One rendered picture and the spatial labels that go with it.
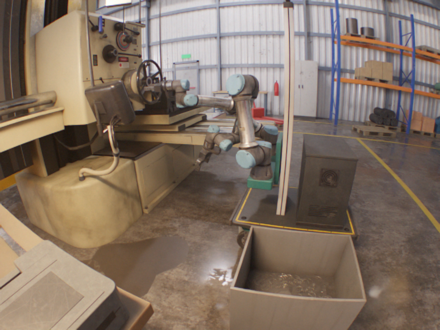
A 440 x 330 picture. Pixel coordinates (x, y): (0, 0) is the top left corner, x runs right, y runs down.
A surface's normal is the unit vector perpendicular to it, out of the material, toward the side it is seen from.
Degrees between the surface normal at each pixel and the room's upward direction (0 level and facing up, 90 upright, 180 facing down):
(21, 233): 0
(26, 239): 0
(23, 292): 0
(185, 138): 90
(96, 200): 90
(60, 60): 90
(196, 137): 90
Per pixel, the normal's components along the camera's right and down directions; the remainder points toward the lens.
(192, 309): -0.02, -0.93
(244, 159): -0.65, 0.40
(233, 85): -0.69, 0.15
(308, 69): -0.29, 0.35
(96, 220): 0.67, 0.25
